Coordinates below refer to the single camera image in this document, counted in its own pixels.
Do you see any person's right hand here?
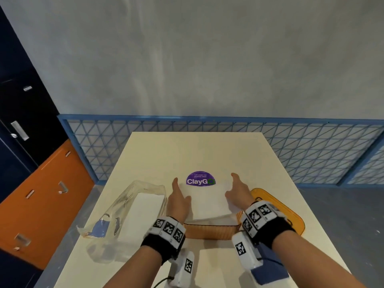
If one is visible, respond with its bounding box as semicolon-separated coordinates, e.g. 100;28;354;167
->
225;173;255;211

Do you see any person's left hand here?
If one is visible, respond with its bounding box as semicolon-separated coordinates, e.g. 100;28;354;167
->
166;177;192;223

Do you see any white paper sheet stack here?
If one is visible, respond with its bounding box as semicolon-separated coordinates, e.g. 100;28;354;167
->
179;180;241;223

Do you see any person's left forearm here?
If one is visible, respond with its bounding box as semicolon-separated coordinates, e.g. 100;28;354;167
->
103;245;163;288

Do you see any person's right forearm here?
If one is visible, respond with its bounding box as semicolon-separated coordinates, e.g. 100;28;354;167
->
271;230;367;288

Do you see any purple round sticker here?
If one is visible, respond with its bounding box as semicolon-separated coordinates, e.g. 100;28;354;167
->
186;171;216;187

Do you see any left wristband with marker tags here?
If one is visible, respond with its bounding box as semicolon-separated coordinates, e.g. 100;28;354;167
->
141;216;187;265

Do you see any wristband with marker tags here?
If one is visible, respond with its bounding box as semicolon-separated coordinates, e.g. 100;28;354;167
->
141;216;187;265
241;200;296;249

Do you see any right wristband with marker tags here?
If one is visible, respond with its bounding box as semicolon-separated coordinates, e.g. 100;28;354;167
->
241;200;296;249

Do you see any orange plastic tray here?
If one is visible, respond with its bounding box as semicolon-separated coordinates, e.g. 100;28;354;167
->
183;188;306;240

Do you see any clear plastic bag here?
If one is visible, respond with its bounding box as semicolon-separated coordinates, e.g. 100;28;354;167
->
76;180;167;264

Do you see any blue mesh fence panel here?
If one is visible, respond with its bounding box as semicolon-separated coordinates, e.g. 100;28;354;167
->
57;114;384;189

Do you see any orange locker cabinet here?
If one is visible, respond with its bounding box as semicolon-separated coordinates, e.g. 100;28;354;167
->
0;139;95;270

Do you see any dark blue locker cabinet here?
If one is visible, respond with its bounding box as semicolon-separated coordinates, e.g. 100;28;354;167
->
0;6;68;204

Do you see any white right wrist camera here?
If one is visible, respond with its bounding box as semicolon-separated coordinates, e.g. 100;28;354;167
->
231;231;264;271

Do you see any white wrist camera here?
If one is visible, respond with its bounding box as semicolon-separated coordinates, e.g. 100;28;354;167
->
231;231;264;271
169;248;195;288

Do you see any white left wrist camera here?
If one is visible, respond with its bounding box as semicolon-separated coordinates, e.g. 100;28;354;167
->
169;248;195;288

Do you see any blue fabric wrist strap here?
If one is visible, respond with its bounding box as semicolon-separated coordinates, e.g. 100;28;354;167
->
250;242;290;286

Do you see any black cable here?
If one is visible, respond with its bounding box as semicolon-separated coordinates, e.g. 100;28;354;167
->
152;276;175;288

